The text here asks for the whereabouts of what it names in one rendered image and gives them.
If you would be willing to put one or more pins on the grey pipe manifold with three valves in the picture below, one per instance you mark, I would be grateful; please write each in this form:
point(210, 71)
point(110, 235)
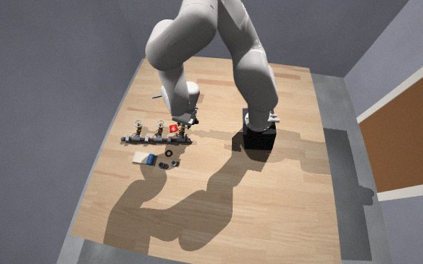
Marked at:
point(159, 138)

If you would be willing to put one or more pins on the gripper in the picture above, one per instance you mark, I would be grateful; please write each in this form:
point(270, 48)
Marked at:
point(193, 116)

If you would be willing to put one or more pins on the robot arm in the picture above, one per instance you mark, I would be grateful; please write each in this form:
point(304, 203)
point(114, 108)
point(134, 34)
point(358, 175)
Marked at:
point(192, 30)

